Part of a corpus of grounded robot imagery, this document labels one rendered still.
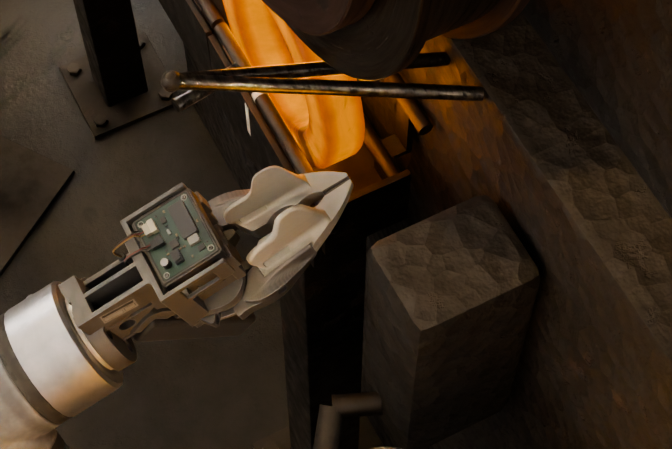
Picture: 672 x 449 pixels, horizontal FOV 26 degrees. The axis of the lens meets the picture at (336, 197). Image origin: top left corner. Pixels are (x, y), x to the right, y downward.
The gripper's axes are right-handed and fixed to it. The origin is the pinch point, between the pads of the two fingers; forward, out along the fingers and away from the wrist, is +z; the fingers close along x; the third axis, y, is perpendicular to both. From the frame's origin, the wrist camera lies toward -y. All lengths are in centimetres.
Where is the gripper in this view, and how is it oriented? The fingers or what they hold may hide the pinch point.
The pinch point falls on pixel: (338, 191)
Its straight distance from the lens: 105.5
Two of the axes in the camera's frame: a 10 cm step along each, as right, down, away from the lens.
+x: -4.6, -7.7, 4.5
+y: -2.7, -3.6, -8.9
